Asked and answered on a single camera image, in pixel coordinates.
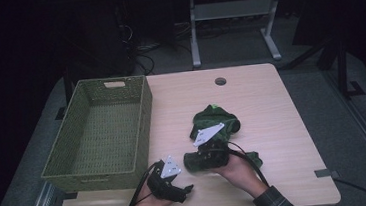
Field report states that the grey tape piece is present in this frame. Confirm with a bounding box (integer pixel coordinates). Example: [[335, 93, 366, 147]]
[[313, 167, 341, 181]]

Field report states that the green woven basket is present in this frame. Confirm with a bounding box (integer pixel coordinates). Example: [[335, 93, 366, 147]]
[[33, 73, 161, 198]]

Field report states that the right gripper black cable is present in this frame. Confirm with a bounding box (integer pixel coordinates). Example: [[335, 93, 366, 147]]
[[226, 138, 271, 191]]

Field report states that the person's right hand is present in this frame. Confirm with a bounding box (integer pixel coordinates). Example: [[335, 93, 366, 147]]
[[209, 150, 269, 202]]

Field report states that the grey metal desk frame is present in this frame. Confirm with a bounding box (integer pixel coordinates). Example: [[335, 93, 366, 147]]
[[185, 0, 290, 70]]

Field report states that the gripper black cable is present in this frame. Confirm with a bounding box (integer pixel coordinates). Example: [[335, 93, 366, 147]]
[[226, 138, 271, 191], [117, 160, 166, 206]]

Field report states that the green fluffy cloth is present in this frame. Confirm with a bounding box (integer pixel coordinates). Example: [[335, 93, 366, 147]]
[[178, 99, 265, 177]]

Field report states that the black metal stand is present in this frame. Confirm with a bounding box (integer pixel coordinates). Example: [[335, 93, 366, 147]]
[[279, 33, 366, 105], [51, 67, 77, 121]]

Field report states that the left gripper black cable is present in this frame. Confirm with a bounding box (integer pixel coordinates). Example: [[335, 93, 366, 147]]
[[117, 160, 166, 206]]

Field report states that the grey table grommet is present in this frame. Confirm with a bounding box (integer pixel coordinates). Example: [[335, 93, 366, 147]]
[[214, 76, 228, 87]]

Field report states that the bundle of floor cables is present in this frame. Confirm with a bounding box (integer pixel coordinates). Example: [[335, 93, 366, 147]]
[[117, 18, 166, 78]]

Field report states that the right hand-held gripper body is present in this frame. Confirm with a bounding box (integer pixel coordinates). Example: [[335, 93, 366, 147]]
[[191, 121, 233, 171]]

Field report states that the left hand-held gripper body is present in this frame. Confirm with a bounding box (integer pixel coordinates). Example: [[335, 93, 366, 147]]
[[145, 154, 188, 206]]

